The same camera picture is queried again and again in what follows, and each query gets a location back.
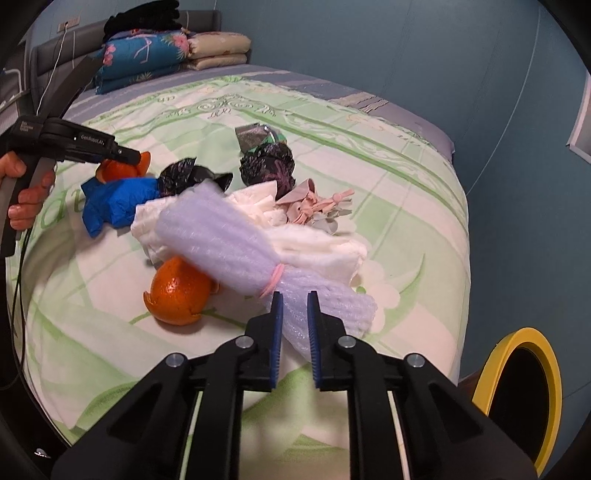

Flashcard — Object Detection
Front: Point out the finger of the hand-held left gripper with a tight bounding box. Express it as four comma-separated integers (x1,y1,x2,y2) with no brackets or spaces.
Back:
60,124,142,166
34,55,108,121

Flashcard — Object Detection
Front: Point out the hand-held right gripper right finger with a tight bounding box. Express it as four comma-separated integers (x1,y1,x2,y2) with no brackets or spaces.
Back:
307,291,542,480

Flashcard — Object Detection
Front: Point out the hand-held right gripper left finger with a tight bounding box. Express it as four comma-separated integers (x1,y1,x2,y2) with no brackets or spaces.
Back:
51,292,284,480

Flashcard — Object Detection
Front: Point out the small orange peel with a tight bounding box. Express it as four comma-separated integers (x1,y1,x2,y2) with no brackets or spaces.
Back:
95,151,152,183

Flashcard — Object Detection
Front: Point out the pink rubber band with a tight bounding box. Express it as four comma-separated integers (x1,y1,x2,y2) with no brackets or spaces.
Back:
259,264,284,298

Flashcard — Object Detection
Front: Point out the blue plastic glove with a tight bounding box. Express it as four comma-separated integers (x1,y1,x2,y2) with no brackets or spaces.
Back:
81,176,162,238

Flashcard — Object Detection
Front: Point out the white tissue bundle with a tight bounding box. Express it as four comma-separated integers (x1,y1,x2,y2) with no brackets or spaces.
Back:
130,182,370,289

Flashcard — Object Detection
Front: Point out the small black plastic bag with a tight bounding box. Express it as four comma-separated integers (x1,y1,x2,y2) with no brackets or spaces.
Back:
158,158,234,195

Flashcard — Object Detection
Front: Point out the large orange peel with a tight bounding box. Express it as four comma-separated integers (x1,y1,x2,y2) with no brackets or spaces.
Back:
142,256,221,326

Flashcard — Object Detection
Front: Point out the lavender foam wrap bundle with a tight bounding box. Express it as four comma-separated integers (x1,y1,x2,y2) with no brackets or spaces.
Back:
154,185,377,363

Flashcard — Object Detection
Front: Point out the person's left hand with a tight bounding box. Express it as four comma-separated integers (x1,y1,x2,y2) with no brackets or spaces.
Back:
0,154,56,232

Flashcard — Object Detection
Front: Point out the blue floral pillow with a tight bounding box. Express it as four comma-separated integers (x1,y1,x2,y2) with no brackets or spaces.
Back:
95,28,192,95

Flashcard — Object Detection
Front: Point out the black folded clothing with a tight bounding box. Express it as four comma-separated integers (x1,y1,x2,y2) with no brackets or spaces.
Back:
104,0,181,40

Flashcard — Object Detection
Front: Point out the grey headboard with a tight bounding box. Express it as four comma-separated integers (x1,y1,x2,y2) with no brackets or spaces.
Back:
30,7,222,79

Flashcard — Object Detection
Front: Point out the beige folded quilt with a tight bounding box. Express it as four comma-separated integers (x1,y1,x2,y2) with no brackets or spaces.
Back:
187,32,252,71

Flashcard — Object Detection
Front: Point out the green drink carton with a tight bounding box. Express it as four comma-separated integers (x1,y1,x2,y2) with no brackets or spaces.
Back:
235,124,287,155

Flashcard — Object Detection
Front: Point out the green patterned blanket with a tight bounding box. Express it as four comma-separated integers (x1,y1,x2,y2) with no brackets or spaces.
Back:
7,74,472,453

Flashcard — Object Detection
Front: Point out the crumpled black plastic bag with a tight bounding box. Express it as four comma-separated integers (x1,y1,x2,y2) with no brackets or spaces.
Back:
239,142,296,201

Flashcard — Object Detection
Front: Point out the grey striped bed sheet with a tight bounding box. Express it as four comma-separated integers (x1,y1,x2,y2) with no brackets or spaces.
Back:
60,62,455,162

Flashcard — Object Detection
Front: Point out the window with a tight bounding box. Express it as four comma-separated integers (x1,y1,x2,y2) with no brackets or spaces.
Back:
568,69,591,163

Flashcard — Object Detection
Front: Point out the white cable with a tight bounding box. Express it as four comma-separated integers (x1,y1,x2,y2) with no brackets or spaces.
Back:
39,21,71,116

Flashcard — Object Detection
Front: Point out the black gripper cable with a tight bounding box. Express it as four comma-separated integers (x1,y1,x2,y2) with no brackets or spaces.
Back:
0,226,35,391

